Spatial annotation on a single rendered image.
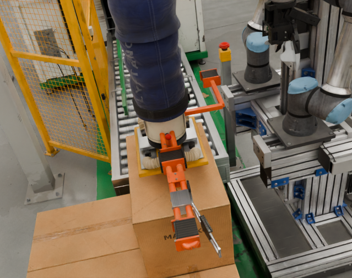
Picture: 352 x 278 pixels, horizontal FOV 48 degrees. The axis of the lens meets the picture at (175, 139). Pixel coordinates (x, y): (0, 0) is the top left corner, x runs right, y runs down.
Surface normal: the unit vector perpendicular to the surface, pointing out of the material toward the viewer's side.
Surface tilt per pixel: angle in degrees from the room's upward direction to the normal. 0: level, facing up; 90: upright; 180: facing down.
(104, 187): 0
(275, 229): 0
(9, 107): 90
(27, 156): 90
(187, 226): 0
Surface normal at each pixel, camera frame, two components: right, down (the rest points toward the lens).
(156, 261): 0.15, 0.59
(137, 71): -0.53, 0.27
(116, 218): -0.13, -0.79
